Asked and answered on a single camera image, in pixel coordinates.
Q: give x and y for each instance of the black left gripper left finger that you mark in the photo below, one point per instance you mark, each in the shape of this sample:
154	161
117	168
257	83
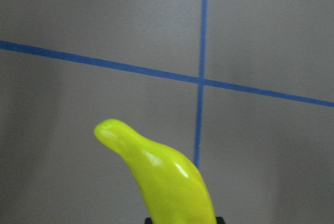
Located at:
148	221

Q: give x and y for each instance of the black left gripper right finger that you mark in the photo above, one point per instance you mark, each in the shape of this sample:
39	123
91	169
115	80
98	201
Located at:
219	220

